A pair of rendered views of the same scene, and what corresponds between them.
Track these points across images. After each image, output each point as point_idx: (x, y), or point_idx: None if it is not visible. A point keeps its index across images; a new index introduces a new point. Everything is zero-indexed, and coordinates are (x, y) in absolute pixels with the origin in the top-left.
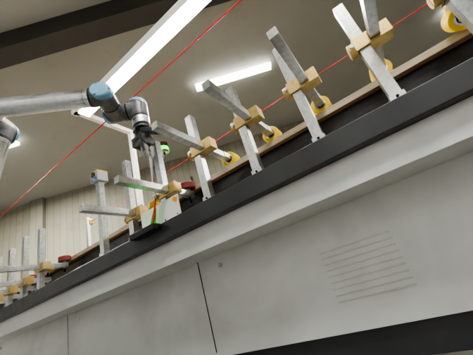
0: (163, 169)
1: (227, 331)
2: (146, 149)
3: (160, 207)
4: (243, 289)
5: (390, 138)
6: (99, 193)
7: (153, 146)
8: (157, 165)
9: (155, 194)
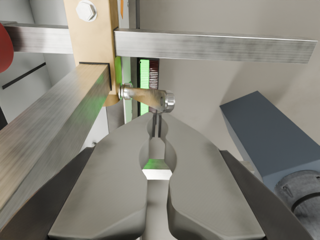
0: (51, 100)
1: None
2: (206, 153)
3: (125, 68)
4: None
5: None
6: None
7: (54, 228)
8: (75, 132)
9: (129, 83)
